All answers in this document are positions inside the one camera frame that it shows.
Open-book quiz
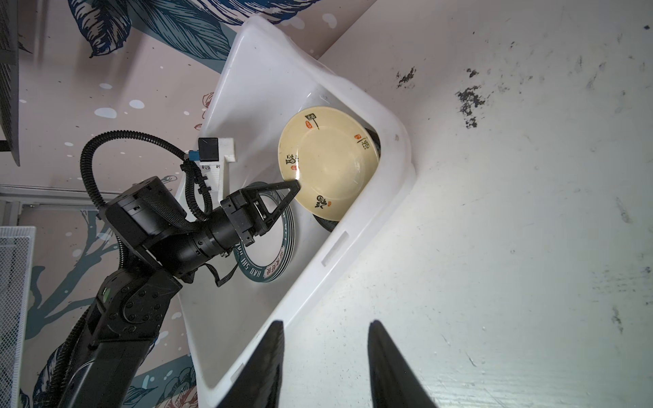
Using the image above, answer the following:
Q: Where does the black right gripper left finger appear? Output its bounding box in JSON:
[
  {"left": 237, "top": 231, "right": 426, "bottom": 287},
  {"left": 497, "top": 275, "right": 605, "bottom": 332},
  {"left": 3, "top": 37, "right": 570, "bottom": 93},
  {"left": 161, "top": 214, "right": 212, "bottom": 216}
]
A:
[{"left": 219, "top": 321, "right": 284, "bottom": 408}]

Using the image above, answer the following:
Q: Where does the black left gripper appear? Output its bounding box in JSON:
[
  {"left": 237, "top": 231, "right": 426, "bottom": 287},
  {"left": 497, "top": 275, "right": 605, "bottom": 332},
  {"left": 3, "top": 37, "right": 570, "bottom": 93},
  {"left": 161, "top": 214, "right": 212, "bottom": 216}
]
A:
[{"left": 220, "top": 180, "right": 301, "bottom": 247}]

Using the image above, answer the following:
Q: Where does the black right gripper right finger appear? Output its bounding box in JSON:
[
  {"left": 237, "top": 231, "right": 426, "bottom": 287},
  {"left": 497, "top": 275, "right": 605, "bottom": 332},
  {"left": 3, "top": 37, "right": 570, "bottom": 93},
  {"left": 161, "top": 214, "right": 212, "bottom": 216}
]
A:
[{"left": 368, "top": 321, "right": 437, "bottom": 408}]

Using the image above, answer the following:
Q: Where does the large green rimmed plate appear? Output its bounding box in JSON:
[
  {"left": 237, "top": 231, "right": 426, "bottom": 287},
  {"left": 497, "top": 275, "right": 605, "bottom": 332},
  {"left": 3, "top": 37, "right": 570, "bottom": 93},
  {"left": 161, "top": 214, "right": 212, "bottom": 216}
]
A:
[{"left": 233, "top": 206, "right": 296, "bottom": 283}]

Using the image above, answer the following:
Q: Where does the teal patterned small plate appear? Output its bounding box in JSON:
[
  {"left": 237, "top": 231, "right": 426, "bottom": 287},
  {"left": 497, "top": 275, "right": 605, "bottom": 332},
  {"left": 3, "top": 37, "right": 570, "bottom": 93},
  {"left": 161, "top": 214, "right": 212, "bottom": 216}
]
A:
[{"left": 314, "top": 127, "right": 382, "bottom": 232}]

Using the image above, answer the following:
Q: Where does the yellow translucent plate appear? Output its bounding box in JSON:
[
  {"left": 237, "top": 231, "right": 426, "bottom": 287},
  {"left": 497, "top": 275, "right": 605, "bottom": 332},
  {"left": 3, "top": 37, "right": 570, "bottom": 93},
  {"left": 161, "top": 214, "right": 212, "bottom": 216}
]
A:
[{"left": 278, "top": 106, "right": 379, "bottom": 222}]

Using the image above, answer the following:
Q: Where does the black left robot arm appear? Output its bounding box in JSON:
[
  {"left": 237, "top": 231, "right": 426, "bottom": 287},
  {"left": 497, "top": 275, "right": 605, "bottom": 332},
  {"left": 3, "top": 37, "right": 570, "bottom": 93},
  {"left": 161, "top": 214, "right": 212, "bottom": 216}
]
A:
[{"left": 47, "top": 177, "right": 300, "bottom": 407}]

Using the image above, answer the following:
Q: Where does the white plastic bin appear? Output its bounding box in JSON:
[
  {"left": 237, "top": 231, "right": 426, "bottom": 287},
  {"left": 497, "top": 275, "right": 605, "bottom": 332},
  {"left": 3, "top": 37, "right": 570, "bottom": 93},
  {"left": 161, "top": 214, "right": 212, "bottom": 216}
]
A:
[{"left": 180, "top": 17, "right": 415, "bottom": 407}]

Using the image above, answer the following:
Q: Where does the black corrugated cable conduit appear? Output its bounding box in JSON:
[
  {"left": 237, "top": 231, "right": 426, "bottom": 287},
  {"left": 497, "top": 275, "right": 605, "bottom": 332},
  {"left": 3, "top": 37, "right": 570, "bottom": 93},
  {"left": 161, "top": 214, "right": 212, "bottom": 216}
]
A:
[{"left": 78, "top": 129, "right": 214, "bottom": 269}]

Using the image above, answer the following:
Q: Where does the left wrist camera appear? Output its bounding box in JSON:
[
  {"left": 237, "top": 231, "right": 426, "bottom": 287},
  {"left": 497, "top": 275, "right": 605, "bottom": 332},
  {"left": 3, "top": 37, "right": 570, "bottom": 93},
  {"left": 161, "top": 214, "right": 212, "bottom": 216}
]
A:
[{"left": 188, "top": 138, "right": 236, "bottom": 177}]

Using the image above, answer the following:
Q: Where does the white mesh wall shelf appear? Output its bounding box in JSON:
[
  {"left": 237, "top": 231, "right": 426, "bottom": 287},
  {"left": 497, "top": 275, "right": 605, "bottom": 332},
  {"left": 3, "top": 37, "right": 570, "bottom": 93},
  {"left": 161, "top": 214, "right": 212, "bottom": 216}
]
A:
[{"left": 1, "top": 226, "right": 37, "bottom": 407}]

